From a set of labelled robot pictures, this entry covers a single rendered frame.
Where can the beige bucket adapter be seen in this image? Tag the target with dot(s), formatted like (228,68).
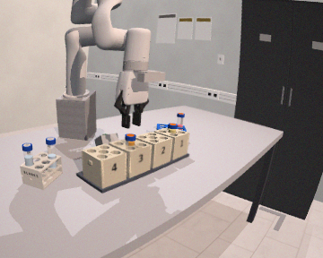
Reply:
(138,156)
(179,142)
(161,147)
(108,169)

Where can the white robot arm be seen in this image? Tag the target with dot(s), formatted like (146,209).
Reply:
(102,35)

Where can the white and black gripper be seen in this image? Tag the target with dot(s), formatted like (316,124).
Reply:
(131,92)

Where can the blue tube rack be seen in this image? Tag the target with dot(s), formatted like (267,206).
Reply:
(165,126)

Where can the beige tube rack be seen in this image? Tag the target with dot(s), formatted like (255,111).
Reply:
(33,177)

